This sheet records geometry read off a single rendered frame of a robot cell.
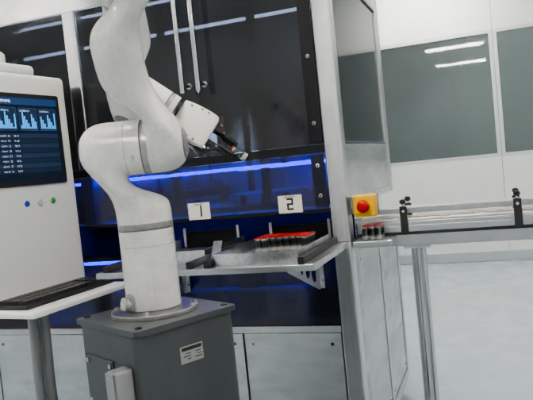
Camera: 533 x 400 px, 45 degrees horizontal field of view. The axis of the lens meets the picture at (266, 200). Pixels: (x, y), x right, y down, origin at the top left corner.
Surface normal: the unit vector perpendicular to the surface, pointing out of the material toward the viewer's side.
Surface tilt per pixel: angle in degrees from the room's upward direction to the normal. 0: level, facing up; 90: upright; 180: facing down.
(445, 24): 90
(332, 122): 90
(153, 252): 90
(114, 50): 122
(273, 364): 90
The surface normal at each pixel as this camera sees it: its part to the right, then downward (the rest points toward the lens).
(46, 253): 0.90, -0.07
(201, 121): 0.35, -0.19
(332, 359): -0.33, 0.08
